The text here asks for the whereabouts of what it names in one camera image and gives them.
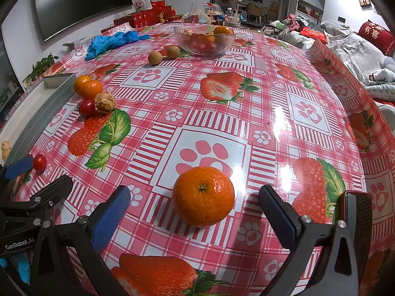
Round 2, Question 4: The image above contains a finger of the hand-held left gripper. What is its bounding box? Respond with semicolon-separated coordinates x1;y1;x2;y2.
12;175;74;216
0;156;34;181

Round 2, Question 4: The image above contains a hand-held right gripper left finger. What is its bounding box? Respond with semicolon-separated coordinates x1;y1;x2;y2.
31;185;132;296

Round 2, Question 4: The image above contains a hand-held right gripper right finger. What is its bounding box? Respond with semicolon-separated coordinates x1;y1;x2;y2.
258;184;373;296

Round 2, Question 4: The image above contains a red cherry tomato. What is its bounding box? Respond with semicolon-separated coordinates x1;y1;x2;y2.
33;154;48;172
79;100;96;118

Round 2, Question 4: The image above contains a grey rectangular tray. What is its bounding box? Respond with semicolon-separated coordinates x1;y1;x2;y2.
0;73;78;168

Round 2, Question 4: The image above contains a person's left hand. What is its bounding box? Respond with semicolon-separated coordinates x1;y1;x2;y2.
0;251;31;284

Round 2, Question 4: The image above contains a green potted plant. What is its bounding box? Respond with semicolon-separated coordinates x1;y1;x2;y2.
30;54;59;81

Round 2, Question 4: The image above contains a pink strawberry print tablecloth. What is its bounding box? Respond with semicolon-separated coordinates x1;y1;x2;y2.
12;21;395;296

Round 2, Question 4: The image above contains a small white cardboard box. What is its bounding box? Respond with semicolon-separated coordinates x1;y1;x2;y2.
62;38;85;51

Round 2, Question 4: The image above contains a pile of blue nitrile gloves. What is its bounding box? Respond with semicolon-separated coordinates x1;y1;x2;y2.
85;31;152;61

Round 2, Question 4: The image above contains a grey white bedding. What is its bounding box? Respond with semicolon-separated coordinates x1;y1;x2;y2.
279;20;395;105

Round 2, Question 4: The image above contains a red garment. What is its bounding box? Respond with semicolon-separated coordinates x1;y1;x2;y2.
300;27;328;44

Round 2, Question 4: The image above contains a clear glass bowl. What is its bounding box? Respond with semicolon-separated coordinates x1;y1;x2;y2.
173;25;237;57

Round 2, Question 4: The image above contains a row of red gift boxes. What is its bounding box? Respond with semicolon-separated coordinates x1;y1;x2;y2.
114;0;183;29

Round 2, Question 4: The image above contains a white bag with red logo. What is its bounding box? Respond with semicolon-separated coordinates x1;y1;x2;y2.
131;0;153;12

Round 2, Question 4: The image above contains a red embroidered pillow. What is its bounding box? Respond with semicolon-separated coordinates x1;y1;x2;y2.
357;20;395;56

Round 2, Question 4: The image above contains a wooden chair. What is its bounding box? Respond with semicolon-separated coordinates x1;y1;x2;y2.
247;2;268;23

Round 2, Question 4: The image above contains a clear plastic bag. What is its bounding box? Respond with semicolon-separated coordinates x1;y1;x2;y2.
182;3;214;25

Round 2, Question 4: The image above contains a black wall television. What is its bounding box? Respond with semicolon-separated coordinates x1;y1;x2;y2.
32;0;137;43

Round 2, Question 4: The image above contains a wide wall painting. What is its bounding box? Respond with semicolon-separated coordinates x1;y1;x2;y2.
298;0;324;18

